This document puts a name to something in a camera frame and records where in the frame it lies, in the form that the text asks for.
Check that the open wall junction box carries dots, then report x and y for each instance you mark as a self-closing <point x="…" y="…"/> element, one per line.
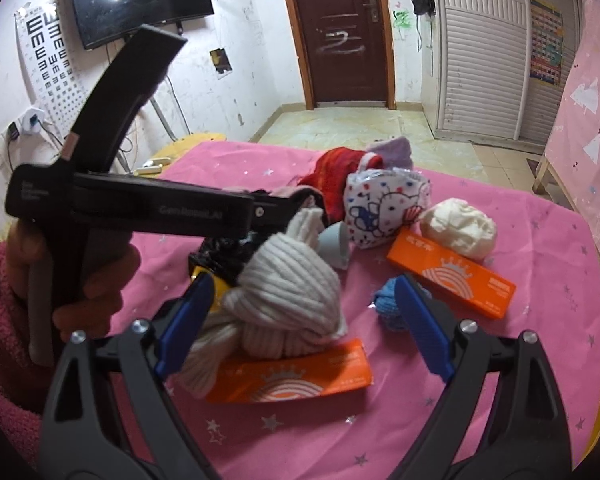
<point x="221" y="62"/>

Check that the white ribbed knit sock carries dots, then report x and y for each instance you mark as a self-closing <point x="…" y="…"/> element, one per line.
<point x="285" y="300"/>

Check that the brown door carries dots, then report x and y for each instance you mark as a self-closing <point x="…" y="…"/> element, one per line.
<point x="340" y="35"/>

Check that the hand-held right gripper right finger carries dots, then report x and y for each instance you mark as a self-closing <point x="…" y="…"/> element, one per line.
<point x="425" y="330"/>

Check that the black hanging bag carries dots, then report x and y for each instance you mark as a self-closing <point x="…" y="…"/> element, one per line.
<point x="422" y="1"/>

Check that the yellow plastic bowl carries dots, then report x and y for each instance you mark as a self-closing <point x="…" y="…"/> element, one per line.
<point x="220" y="287"/>

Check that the red fleece cloth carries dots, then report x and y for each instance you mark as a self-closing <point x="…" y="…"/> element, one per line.
<point x="335" y="170"/>

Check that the purple cloth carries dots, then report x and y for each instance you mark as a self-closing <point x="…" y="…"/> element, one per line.
<point x="395" y="152"/>

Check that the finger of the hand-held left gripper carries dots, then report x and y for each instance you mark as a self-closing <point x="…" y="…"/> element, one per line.
<point x="275" y="212"/>

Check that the colourful grid wall poster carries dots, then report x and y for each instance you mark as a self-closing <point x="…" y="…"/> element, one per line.
<point x="546" y="42"/>

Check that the black plastic bag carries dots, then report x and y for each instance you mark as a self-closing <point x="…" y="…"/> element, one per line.
<point x="220" y="257"/>

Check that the wooden bed frame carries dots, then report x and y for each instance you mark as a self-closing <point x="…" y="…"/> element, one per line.
<point x="542" y="175"/>

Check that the pink star print tablecloth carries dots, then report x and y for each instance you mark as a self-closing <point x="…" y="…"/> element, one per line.
<point x="530" y="260"/>

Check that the grey-blue flared cup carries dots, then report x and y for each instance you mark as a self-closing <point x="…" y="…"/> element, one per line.
<point x="337" y="247"/>

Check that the pink tree print sheet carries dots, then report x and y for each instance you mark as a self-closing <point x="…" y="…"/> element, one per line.
<point x="590" y="110"/>

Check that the metal stand leg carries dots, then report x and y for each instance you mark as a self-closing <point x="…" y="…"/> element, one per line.
<point x="162" y="117"/>

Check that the white louvered wardrobe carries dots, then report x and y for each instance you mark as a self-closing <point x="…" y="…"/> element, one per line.
<point x="480" y="60"/>

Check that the person's left hand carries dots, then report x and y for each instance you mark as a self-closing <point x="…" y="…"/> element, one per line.
<point x="105" y="295"/>

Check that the orange carton box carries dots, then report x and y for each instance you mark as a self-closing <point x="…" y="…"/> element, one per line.
<point x="305" y="375"/>
<point x="450" y="275"/>

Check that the blue knit cloth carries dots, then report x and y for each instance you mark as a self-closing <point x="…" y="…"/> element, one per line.
<point x="386" y="300"/>

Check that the eye chart poster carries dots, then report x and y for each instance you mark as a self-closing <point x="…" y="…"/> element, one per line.
<point x="50" y="60"/>

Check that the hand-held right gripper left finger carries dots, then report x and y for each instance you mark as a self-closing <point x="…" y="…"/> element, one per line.
<point x="185" y="322"/>

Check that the small beige block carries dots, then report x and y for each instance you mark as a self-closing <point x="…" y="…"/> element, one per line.
<point x="160" y="162"/>
<point x="146" y="170"/>

